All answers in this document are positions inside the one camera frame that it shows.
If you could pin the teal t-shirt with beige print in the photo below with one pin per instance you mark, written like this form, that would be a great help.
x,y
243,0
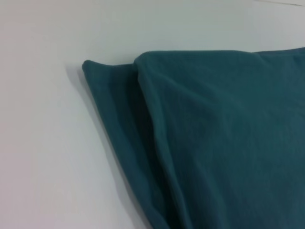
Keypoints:
x,y
214,143

